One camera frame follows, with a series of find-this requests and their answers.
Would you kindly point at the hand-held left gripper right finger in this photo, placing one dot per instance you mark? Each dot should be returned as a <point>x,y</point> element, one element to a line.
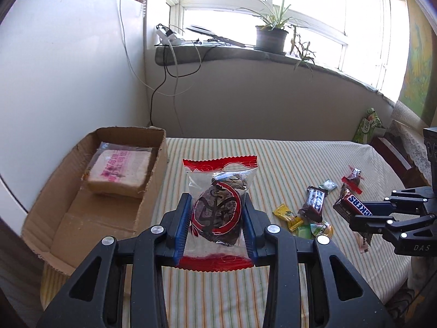
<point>247,229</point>

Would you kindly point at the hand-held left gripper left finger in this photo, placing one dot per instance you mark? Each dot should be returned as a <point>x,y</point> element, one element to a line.
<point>182,225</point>

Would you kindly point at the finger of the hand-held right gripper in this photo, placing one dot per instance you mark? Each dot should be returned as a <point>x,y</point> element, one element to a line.
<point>375,224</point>
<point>406,200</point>

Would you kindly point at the brown chocolate bar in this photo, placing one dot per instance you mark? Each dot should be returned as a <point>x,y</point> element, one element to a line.
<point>351,203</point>

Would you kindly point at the red-trimmed clear pastry packet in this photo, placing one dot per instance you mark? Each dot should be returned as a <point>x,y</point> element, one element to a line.
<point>215,211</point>

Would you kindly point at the green candy packet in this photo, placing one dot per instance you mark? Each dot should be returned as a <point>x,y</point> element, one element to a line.
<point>304,232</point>

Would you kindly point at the small white-green candy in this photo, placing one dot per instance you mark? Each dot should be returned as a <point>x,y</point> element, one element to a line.
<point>327,185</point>

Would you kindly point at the brown cardboard box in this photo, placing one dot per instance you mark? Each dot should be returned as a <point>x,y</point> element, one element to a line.
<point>102,218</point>

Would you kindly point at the small pink candy wrapper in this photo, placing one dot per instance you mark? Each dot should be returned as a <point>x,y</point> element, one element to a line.
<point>364,244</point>

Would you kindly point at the yellow candy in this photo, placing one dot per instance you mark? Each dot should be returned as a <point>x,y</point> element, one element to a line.
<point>285,213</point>

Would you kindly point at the patterned blanket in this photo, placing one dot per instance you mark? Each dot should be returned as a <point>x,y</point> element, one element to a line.
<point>408,290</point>

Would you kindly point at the red wrapped candy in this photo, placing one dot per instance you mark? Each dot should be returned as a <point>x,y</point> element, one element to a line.
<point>353,177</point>

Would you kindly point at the yellow-green jelly cup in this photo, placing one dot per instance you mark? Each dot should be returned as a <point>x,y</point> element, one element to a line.
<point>322,229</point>

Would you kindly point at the white lace cloth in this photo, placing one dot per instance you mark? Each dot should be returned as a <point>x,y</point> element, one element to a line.
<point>413,136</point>

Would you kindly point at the dark chocolate bar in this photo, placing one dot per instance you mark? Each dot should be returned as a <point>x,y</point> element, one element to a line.
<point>314,201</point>

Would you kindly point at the striped bed sheet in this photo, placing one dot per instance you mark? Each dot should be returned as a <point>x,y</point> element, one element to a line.
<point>273,164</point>

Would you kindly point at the green snack bag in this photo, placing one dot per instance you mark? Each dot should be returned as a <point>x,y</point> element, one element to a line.
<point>368,126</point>

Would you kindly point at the pink-printed bread packet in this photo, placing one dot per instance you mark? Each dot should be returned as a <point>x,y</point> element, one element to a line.
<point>119,170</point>

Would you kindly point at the grey windowsill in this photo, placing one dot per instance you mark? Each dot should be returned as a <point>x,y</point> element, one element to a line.
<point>218,54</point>

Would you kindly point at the white charger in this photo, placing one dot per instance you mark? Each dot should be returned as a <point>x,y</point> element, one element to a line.
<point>169,36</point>

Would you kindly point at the potted spider plant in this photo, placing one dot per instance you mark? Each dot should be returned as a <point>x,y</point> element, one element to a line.
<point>271,37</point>

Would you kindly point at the white cabinet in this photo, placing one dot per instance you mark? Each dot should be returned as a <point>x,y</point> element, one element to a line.
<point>61,75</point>

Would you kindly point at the dark flat tool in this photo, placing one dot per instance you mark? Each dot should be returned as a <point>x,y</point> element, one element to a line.
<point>211,33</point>

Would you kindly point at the white-framed window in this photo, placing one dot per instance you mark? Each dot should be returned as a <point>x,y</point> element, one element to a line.
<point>307,3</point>

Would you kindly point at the wall poster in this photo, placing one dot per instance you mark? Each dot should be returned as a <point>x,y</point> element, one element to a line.
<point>418,58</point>

